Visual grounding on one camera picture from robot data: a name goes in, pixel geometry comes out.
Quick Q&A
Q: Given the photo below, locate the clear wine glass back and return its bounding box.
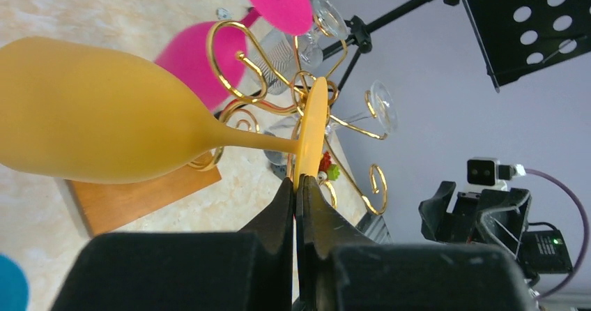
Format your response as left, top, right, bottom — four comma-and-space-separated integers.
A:
247, 0, 349, 95

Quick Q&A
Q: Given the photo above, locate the dark grey lego plate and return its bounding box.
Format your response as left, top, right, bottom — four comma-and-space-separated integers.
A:
356, 212, 394, 244

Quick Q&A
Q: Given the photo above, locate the blue wine glass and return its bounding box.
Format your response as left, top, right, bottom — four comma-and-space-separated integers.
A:
1, 254, 29, 311

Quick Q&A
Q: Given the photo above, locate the yellow wine glass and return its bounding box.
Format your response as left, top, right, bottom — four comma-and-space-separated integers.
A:
1, 37, 328, 184

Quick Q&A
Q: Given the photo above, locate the clear wine glass right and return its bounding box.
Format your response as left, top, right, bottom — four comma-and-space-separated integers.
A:
263, 80, 399, 140

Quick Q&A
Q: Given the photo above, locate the clear wine glass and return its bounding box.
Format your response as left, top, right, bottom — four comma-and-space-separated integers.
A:
247, 0, 349, 95
263, 80, 399, 140

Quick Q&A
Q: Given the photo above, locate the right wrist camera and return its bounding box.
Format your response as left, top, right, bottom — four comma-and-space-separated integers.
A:
463, 157, 526, 192

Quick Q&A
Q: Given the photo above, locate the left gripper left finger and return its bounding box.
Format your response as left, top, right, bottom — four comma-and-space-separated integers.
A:
52, 179, 295, 310

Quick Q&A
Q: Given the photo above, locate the toy bricks red green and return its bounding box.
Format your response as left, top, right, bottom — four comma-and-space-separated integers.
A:
317, 151, 341, 182

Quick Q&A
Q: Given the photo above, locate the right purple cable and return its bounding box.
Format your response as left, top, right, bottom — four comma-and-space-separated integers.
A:
523, 167, 591, 301

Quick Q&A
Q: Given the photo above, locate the black tripod stand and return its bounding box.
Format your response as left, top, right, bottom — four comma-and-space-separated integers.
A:
323, 0, 460, 93

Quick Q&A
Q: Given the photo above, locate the wooden rack base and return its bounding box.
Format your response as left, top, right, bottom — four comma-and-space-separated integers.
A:
66, 165, 222, 236

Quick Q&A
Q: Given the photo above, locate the black music stand tray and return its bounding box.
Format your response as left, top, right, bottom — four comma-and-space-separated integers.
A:
462, 0, 590, 91

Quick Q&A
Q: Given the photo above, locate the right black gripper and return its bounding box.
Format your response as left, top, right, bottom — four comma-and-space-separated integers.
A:
418, 181, 574, 277

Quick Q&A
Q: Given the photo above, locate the pink wine glass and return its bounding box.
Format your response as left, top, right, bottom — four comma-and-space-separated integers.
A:
155, 0, 312, 111

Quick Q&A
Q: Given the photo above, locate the gold wire glass rack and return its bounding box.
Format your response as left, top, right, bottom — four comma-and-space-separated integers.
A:
206, 20, 388, 215

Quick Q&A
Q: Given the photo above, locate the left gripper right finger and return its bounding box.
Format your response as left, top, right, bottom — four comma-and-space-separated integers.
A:
295, 176, 537, 310

